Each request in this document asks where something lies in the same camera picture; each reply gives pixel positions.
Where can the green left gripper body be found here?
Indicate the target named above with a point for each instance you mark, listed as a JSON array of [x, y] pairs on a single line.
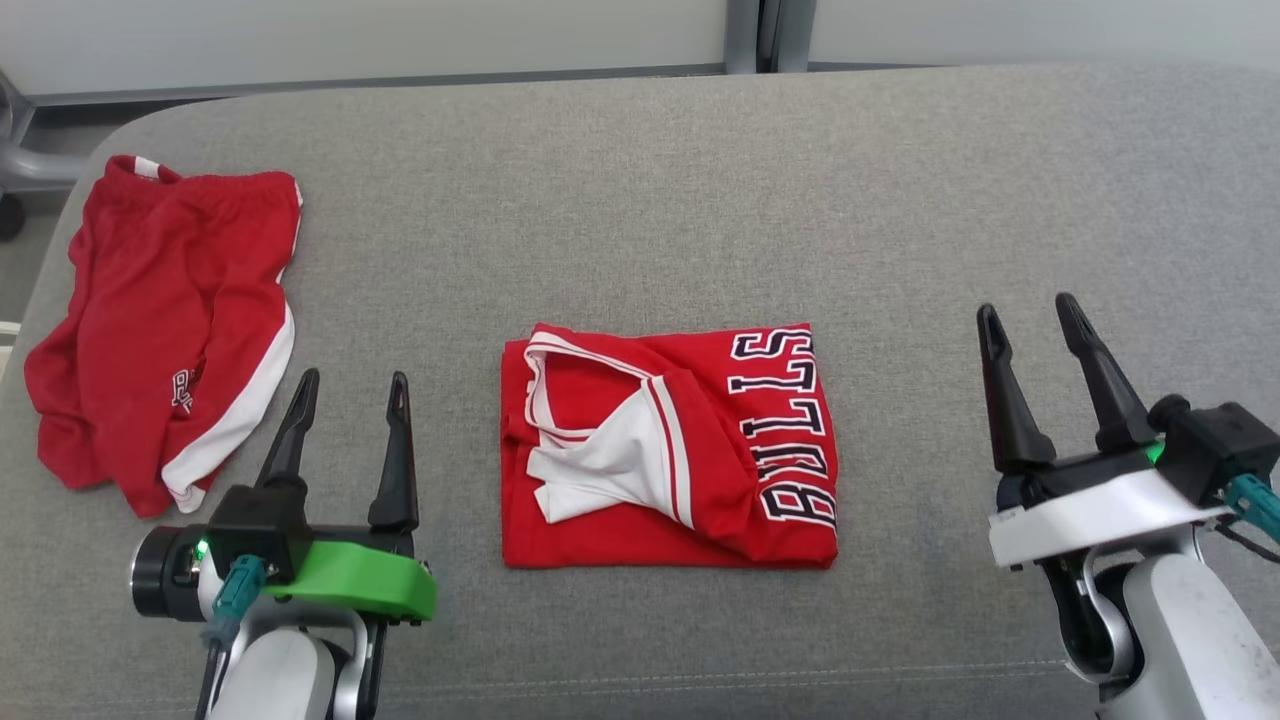
[[370, 580]]

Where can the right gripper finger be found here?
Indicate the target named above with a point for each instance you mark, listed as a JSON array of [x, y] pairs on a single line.
[[1015, 420], [1110, 390]]

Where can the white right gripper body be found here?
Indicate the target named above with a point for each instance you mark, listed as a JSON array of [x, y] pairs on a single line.
[[1090, 515]]

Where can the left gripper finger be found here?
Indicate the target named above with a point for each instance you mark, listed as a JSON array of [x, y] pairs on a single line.
[[398, 470], [290, 440]]

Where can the red shorts with white stripe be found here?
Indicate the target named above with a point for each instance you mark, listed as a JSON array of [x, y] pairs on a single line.
[[140, 320]]

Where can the red white Bulls jersey shirt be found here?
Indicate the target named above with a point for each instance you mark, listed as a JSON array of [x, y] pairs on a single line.
[[620, 520]]

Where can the grey partition foot with caster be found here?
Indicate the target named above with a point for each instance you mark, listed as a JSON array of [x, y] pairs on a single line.
[[30, 165]]

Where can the grey metal partition post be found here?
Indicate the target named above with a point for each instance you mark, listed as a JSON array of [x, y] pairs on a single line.
[[770, 35]]

